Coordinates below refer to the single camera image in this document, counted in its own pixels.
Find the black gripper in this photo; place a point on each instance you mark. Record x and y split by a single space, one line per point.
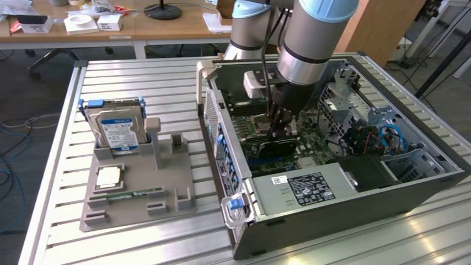
288 102

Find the green graphics card black fan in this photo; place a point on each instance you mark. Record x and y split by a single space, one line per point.
276 149

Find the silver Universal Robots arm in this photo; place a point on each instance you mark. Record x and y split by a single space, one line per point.
312 36

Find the CPU socket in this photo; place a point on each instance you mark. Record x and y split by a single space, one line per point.
257 124

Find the perforated metal disk bay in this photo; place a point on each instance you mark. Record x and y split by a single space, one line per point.
332 110

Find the green motherboard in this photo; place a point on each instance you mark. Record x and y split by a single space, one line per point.
308 149

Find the blue expansion card retainer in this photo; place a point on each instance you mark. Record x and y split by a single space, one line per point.
220 140

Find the white paper stack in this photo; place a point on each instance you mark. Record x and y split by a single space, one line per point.
214 23

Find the white box with red dot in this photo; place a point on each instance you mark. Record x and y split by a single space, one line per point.
399 52

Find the grey power supply with label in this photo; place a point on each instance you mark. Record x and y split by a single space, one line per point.
272 198

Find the wooden cabinet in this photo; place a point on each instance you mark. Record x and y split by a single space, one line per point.
381 33

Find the black tripod stand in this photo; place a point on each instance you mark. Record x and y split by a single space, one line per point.
423 89

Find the brown cardboard box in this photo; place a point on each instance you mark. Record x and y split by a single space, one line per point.
224 8

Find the blue case latch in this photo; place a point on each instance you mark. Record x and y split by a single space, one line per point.
234 204

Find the wooden desk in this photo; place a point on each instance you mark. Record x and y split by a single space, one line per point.
165 27

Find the black round lamp base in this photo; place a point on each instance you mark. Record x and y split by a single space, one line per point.
161 12

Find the dark grey open PC case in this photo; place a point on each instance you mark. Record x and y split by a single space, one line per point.
330 229

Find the hard disk in blue carrier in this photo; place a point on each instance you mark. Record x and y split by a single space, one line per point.
113 129

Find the grey 3D-printed parts rack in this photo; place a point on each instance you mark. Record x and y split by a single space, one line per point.
138 176

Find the green RAM stick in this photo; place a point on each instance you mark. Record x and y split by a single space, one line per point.
124 195

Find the silver CPU chip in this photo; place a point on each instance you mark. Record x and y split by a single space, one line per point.
108 178

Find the small white cardboard box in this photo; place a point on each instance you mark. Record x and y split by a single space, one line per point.
109 23

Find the white holder with round hollow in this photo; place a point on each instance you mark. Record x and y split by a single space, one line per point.
78 26

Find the white box with black lid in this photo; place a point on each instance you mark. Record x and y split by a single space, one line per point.
36 27

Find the crumpled white paper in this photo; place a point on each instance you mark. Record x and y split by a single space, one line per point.
17 8

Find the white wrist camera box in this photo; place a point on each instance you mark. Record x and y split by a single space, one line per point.
252 84

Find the black fan duct box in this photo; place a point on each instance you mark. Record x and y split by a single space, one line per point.
367 171

